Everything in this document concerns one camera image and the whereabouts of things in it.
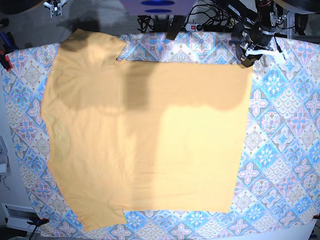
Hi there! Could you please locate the white power strip red switch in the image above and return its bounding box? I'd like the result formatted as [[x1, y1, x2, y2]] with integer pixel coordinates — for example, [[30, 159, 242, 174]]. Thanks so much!
[[184, 23, 204, 32]]

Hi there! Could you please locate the black clamp on table edge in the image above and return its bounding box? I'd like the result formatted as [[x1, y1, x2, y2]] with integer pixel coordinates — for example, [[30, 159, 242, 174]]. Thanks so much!
[[166, 15, 186, 41]]

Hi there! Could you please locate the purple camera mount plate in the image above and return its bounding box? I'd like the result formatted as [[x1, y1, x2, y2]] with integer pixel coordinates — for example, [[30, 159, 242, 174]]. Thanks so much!
[[120, 0, 196, 16]]

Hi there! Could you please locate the red black clamp left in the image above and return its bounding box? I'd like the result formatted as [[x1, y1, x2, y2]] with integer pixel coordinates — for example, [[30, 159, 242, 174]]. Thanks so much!
[[0, 50, 13, 72]]

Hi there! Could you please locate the yellow T-shirt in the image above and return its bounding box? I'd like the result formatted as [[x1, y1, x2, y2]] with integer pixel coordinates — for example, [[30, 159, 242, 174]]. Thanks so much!
[[40, 29, 253, 231]]

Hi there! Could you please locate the orange black clamp bottom left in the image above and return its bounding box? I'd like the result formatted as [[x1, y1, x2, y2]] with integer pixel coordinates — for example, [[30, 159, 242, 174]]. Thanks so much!
[[27, 218, 49, 228]]

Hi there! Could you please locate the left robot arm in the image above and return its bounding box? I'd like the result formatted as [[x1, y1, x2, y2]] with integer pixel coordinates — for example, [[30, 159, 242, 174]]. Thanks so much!
[[223, 0, 288, 68]]

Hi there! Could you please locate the patterned blue pink tablecloth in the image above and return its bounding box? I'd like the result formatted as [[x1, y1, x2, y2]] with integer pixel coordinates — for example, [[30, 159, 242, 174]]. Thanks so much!
[[0, 38, 320, 240]]

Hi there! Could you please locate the white aluminium rail bottom left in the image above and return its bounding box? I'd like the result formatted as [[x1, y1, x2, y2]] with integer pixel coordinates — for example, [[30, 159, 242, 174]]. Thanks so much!
[[1, 203, 38, 233]]

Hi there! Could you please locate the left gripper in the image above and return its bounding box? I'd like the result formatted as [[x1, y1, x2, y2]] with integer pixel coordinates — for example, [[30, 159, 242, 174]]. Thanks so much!
[[239, 26, 285, 68]]

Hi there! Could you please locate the blue handled tool left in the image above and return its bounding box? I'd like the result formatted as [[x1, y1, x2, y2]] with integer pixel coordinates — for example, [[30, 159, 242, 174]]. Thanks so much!
[[0, 32, 19, 53]]

